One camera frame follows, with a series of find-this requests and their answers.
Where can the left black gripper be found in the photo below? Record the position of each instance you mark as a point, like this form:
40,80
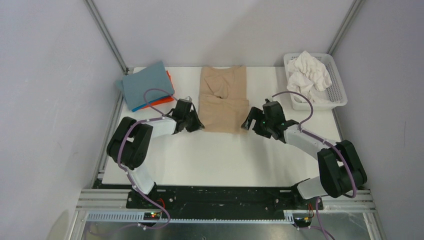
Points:
197,125

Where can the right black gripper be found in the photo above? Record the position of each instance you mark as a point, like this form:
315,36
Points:
255,113

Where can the beige t shirt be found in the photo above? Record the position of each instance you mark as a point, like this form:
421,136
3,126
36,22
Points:
223,103

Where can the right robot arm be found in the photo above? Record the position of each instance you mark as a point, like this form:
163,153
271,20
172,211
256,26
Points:
340,169

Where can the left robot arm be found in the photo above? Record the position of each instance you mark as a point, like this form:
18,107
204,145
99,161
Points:
129,144

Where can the folded orange t shirt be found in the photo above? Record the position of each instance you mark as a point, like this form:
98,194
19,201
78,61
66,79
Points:
155,100

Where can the folded grey-blue t shirt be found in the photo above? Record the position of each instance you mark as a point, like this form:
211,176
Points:
150,80

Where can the crumpled white t shirt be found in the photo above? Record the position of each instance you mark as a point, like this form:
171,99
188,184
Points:
309,77

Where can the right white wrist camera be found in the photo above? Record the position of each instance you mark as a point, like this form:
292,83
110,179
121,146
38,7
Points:
267,100

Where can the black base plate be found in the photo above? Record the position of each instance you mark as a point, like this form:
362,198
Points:
222,202

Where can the left aluminium frame post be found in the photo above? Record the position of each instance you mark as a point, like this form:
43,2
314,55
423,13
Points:
104,31

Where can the aluminium frame post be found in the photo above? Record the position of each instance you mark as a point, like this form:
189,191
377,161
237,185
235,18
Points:
347,22
104,31

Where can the right aluminium frame post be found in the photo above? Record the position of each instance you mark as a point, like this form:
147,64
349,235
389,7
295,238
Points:
347,22

